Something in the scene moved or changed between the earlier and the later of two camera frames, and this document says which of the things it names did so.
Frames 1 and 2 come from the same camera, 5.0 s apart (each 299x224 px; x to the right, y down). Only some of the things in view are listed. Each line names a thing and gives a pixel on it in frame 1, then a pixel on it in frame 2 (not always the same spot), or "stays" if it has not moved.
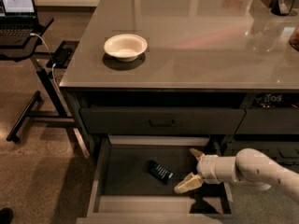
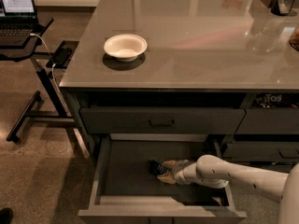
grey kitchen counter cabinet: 216,65 stays
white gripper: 206,167 to 179,172
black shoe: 6,216 stays
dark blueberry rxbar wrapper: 161,173 stays
